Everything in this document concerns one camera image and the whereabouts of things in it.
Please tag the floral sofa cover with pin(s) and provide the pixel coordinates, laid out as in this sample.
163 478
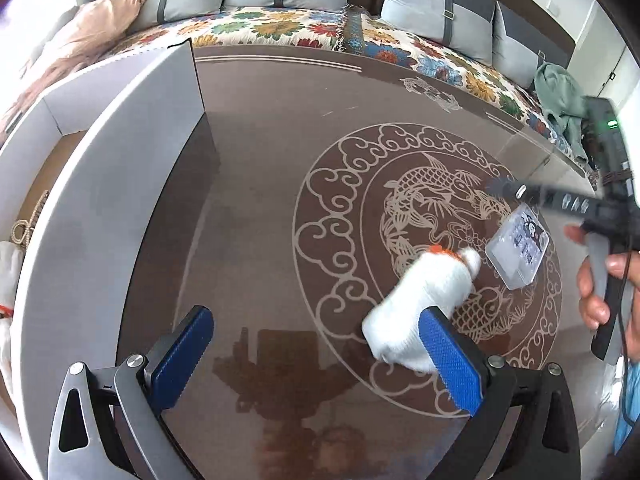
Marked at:
280 27

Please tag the white glove with orange cuff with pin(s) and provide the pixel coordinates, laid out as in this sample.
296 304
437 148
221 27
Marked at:
5 355
10 272

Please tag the white sock with orange trim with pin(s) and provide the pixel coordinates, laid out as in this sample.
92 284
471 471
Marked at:
425 290

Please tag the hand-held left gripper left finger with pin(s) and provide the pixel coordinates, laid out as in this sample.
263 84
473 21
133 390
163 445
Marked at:
180 360

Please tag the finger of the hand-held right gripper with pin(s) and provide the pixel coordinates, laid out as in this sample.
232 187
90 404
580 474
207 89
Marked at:
550 196

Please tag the person's blue clothing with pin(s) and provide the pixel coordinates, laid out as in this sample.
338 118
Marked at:
630 410

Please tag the green cloth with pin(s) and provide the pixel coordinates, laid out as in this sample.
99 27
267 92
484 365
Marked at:
562 100

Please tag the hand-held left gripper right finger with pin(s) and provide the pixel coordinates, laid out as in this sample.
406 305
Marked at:
450 360

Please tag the clear plastic card case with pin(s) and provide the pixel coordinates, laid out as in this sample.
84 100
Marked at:
517 252

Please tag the person's right hand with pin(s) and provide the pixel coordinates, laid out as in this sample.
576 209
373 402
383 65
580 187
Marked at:
586 290

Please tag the white cardboard box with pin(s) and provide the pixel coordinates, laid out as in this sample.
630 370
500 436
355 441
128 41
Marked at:
100 185

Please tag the beige crumpled blanket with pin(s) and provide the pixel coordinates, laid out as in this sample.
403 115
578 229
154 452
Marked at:
75 45

